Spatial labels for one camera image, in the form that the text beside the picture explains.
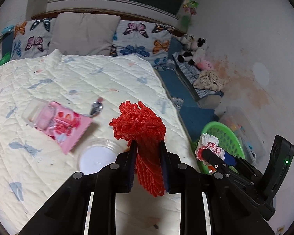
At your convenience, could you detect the pink plush toy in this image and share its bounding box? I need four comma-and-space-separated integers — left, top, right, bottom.
196, 60, 214, 71

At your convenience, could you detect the beige pillow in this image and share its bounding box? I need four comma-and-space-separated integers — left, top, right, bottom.
49, 12, 120, 56

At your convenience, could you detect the small silver foil wrapper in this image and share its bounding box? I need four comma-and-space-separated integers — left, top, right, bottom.
89, 97, 103, 116

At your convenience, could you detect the spotted cream cloth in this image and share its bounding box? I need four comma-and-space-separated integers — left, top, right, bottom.
193, 70, 228, 92

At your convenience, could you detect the blue patterned folded blanket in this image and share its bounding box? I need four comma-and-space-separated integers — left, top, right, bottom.
172, 52, 224, 101

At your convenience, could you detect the clear plastic round lid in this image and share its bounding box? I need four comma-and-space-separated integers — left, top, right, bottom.
75, 138, 126, 175

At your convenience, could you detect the white quilted bed cover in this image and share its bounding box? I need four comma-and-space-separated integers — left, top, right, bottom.
0, 51, 196, 234

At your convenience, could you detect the right butterfly pillow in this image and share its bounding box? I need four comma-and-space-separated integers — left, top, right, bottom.
110, 20, 175, 71

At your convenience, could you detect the left butterfly pillow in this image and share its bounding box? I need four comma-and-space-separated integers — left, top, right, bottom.
11, 18, 56, 60

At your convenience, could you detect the green plastic basket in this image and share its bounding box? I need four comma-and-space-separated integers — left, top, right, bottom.
191, 121, 246, 174

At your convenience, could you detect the white red paper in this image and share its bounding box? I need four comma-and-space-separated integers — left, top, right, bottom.
195, 133, 225, 166

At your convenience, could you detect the blue bed sheet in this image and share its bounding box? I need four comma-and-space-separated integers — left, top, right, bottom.
156, 38, 220, 142

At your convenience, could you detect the black white plush toy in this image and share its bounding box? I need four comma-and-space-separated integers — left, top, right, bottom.
178, 34, 208, 66

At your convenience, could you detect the butterfly pillow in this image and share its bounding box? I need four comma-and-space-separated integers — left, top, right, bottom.
11, 18, 56, 60
110, 20, 175, 71

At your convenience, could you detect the clear plastic blister tray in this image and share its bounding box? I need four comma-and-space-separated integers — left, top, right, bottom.
22, 98, 55, 130

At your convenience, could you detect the colourful pinwheel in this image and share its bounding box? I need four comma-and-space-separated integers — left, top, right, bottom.
180, 0, 199, 28

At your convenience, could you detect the clear plastic storage box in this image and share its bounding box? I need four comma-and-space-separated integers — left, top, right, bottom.
219, 106, 266, 168

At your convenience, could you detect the pink snack wrapper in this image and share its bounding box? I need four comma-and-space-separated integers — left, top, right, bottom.
33, 101, 92, 154

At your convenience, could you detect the red foam fruit net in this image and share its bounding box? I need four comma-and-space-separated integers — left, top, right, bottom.
109, 101, 166, 197

